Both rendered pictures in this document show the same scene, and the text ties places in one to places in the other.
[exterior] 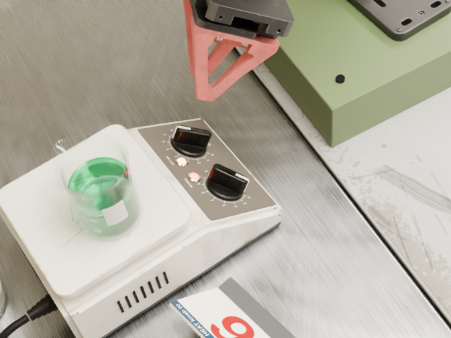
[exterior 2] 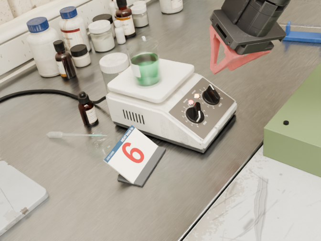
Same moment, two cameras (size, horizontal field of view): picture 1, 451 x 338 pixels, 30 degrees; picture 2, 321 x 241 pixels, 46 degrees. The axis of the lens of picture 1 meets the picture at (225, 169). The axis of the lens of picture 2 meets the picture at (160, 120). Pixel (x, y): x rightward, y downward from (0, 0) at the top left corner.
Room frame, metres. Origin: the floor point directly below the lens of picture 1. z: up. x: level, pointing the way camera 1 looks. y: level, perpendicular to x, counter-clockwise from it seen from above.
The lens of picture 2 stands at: (0.13, -0.43, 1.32)
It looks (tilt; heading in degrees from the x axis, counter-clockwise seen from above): 37 degrees down; 66
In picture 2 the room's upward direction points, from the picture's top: 10 degrees counter-clockwise
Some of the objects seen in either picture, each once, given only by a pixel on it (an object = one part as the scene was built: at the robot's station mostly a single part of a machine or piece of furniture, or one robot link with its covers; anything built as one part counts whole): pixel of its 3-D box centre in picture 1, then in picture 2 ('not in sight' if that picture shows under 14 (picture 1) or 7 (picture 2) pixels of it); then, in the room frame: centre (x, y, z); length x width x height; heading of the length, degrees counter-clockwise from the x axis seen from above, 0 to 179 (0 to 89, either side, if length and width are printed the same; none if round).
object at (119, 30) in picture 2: not in sight; (119, 32); (0.46, 0.46, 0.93); 0.02 x 0.02 x 0.06
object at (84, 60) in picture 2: not in sight; (80, 55); (0.33, 0.42, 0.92); 0.04 x 0.04 x 0.04
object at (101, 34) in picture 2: not in sight; (101, 36); (0.41, 0.46, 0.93); 0.06 x 0.06 x 0.07
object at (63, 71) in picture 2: not in sight; (63, 59); (0.29, 0.39, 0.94); 0.04 x 0.04 x 0.09
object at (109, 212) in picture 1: (98, 186); (145, 61); (0.36, 0.09, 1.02); 0.06 x 0.05 x 0.08; 49
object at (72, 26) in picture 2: not in sight; (73, 30); (0.35, 0.50, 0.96); 0.06 x 0.06 x 0.11
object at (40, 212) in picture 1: (92, 206); (151, 77); (0.37, 0.11, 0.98); 0.12 x 0.12 x 0.01; 26
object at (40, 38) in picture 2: not in sight; (45, 46); (0.26, 0.45, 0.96); 0.07 x 0.07 x 0.13
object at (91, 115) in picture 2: not in sight; (86, 106); (0.26, 0.18, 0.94); 0.03 x 0.03 x 0.07
